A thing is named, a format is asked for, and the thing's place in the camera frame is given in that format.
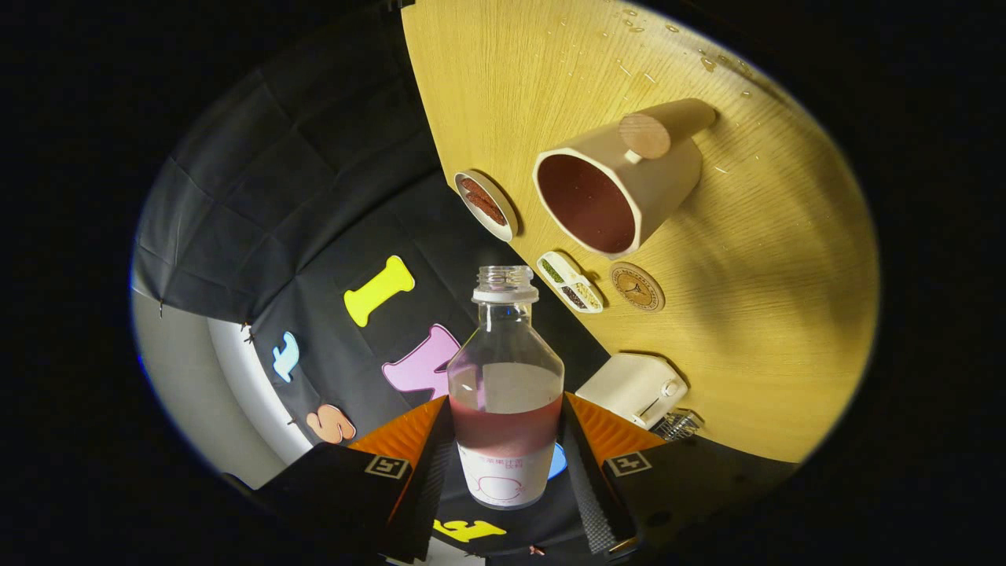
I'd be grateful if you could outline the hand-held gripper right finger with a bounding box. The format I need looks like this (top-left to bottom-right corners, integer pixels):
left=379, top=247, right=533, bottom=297
left=560, top=393, right=799, bottom=560

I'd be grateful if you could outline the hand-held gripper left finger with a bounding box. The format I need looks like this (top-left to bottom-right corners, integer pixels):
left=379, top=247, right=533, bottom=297
left=255, top=395, right=455, bottom=563

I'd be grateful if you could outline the clear plastic juice bottle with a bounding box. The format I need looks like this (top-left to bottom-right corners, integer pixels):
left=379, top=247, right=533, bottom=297
left=446, top=265, right=565, bottom=510

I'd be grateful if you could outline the round cork coaster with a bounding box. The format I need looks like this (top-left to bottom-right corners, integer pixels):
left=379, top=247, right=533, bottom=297
left=608, top=262, right=666, bottom=314

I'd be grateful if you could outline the cream cup with wooden handle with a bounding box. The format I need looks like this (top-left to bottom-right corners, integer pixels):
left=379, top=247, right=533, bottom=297
left=532, top=97, right=718, bottom=260

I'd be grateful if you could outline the white toaster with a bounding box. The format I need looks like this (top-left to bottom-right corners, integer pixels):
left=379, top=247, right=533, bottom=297
left=575, top=352, right=690, bottom=431

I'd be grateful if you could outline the white divided bean dish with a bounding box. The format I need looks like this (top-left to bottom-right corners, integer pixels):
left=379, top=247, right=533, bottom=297
left=536, top=251, right=604, bottom=314

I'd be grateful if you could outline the wooden table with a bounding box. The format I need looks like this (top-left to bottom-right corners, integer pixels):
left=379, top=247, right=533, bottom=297
left=401, top=0, right=881, bottom=465

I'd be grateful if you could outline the white round plate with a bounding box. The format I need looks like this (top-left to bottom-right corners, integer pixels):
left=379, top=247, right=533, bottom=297
left=453, top=171, right=520, bottom=243

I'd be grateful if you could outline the black backdrop cloth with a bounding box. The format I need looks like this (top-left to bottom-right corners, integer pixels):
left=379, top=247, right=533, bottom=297
left=134, top=0, right=614, bottom=566

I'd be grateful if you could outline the metal wire mesh basket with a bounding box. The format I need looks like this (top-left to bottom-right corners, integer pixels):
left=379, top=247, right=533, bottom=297
left=651, top=409, right=704, bottom=442

